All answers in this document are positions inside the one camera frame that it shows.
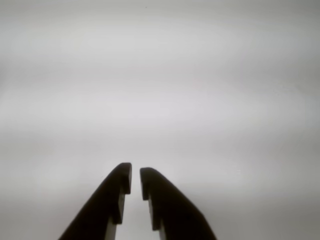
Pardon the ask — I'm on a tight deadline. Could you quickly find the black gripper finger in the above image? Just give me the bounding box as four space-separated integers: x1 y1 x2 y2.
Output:
57 162 133 240
139 167 217 240

